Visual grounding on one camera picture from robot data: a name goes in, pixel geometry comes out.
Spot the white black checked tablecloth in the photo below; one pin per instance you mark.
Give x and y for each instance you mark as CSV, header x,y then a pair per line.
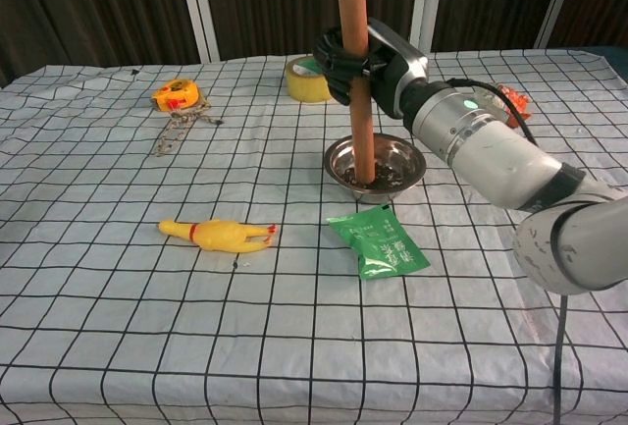
x,y
147,322

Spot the crumpled orange white wrapper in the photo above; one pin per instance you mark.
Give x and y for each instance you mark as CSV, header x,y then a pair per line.
x,y
515,101

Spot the dark folding room divider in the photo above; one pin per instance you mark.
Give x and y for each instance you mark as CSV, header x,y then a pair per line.
x,y
98,3

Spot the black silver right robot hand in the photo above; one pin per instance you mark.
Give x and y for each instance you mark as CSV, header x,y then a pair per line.
x,y
392,69

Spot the green foil packet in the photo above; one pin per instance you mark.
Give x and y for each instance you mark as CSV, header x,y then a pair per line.
x,y
382,246

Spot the round metal bowl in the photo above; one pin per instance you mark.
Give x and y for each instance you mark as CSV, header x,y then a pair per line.
x,y
397,170

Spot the brown wooden stick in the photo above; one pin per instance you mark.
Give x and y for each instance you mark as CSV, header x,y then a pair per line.
x,y
363,135

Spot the yellow packing tape roll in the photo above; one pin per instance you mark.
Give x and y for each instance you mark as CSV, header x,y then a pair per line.
x,y
306,86

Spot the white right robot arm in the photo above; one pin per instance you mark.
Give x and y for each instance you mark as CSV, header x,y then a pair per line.
x,y
495,155

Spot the yellow tape measure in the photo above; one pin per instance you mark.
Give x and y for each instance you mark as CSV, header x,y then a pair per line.
x,y
175,93

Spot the yellow rubber chicken toy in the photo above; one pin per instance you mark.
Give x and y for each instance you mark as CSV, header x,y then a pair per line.
x,y
221,234

